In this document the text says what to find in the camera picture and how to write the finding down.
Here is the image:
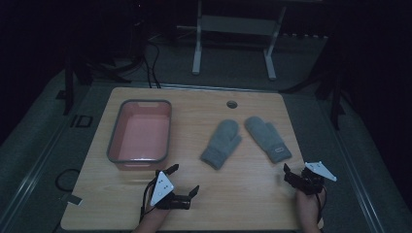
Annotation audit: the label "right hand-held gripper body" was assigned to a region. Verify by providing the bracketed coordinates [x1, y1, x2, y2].
[292, 160, 338, 196]

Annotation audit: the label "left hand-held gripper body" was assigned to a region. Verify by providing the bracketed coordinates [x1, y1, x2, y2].
[147, 170, 192, 211]

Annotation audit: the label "grey mitten with label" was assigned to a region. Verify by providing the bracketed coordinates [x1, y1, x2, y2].
[244, 116, 292, 165]

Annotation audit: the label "pink basin with grey rim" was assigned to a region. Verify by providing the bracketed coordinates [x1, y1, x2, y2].
[106, 98, 173, 172]

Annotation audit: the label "plain grey mitten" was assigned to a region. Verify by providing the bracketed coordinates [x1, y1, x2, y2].
[199, 118, 243, 171]

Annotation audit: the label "person's left hand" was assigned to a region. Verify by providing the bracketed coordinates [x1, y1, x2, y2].
[139, 204, 171, 231]

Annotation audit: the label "person's right hand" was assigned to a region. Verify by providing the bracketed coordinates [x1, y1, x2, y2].
[294, 187, 326, 227]

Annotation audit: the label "black metal stand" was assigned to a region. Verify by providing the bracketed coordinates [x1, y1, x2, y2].
[55, 48, 95, 117]
[314, 38, 358, 131]

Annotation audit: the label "grey tape piece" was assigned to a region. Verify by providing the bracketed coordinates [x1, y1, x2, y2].
[60, 192, 84, 207]

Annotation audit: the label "left hand-held gripper cable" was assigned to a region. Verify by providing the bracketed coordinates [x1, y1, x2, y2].
[139, 179, 158, 224]

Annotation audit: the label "black cable loop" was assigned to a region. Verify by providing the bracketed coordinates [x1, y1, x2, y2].
[54, 168, 81, 193]

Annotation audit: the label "black floor cables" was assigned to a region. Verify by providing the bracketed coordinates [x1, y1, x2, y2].
[96, 18, 163, 89]

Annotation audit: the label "white metal desk frame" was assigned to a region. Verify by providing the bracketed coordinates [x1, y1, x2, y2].
[191, 0, 288, 82]

